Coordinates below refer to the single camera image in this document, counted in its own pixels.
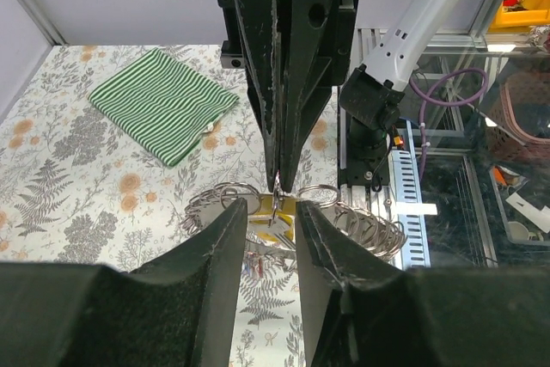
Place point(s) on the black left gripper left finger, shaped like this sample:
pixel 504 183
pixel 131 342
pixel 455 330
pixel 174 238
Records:
pixel 175 310

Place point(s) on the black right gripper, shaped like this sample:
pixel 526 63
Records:
pixel 312 41

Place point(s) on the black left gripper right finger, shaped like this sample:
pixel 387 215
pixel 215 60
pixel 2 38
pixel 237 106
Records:
pixel 358 310

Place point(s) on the yellow key tag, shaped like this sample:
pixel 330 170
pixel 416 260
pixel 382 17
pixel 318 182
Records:
pixel 276 226

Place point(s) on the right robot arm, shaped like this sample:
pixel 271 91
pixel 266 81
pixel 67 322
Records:
pixel 390 64

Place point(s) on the floral table mat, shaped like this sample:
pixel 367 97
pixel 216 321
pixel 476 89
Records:
pixel 75 188

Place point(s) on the green striped cloth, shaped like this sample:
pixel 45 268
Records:
pixel 163 104

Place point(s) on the brown woven basket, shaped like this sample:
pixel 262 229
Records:
pixel 521 114

